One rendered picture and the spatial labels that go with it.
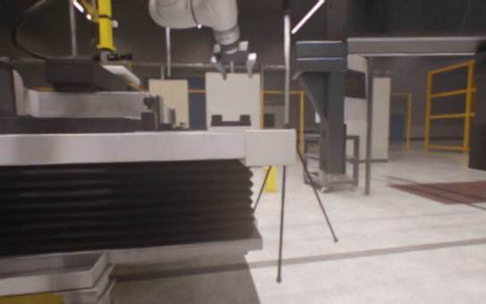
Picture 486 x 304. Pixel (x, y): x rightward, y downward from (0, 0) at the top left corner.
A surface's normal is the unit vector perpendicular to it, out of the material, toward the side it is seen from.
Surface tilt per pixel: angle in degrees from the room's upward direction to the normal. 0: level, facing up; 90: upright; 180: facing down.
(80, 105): 90
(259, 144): 90
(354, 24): 90
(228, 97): 90
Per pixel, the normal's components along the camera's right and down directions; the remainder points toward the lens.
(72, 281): 0.16, 0.08
